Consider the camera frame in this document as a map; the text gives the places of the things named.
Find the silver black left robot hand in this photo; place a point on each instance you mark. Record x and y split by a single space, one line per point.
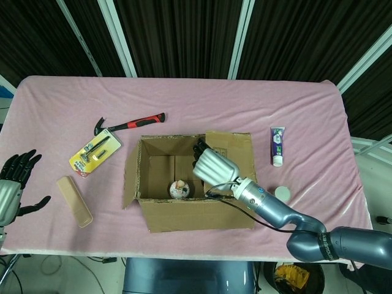
10 190

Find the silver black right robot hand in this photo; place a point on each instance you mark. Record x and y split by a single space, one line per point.
214 167

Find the brown cardboard box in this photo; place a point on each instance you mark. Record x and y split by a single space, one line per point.
196 216

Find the blue grey left robot arm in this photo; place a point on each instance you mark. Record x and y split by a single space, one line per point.
2 234

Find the blue grey right robot arm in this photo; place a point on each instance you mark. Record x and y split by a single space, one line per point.
275 208

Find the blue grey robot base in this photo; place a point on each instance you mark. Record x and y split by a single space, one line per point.
186 277

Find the small round patterned ball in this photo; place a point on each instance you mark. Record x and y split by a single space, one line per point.
180 189

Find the pink fleece table cloth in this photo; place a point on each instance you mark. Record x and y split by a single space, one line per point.
196 104

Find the beige oblong plastic case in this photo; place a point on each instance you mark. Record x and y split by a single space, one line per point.
75 202

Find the white blue toothpaste tube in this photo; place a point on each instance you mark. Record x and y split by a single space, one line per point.
277 144

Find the small white cream jar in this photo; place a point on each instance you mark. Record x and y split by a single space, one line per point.
282 193

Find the black red claw hammer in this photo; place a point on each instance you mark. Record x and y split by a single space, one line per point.
137 122

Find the yellow razor blister pack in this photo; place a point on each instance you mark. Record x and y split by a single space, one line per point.
92 153

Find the yellow wrapper trash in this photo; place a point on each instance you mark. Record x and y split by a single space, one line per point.
291 275

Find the black pleated curtain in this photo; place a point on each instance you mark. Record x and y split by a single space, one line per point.
183 33

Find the black trash bin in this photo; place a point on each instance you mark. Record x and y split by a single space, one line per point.
315 278

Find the wide white frame post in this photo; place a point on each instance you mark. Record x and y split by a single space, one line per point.
118 36
364 62
240 39

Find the thin white frame post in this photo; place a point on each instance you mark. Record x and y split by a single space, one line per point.
81 39

